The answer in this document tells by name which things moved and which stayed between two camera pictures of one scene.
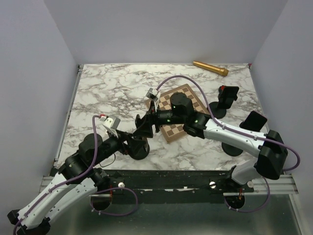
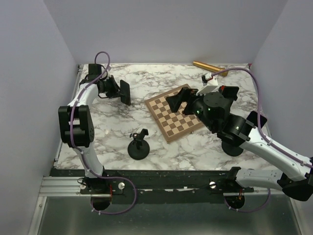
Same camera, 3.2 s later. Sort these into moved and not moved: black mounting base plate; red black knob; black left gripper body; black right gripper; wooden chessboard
Moved: black right gripper; black left gripper body
Not moved: wooden chessboard; black mounting base plate; red black knob
